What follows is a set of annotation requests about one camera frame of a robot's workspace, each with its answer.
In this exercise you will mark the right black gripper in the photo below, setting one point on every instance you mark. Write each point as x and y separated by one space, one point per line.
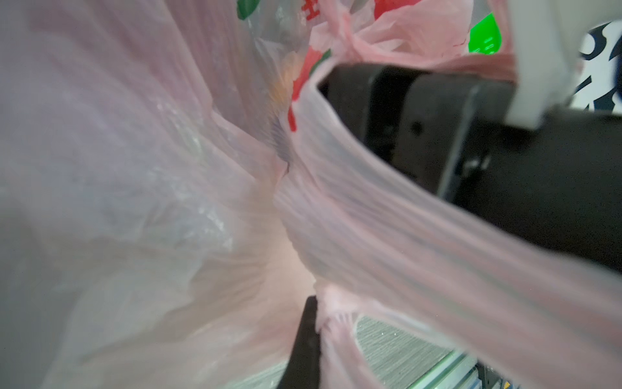
558 187

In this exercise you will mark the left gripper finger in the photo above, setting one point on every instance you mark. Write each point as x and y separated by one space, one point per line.
303 368

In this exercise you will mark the green plastic perforated basket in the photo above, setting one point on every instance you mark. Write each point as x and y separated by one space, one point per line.
485 37

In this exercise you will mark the pink plastic bag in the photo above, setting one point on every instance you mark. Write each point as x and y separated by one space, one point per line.
153 243

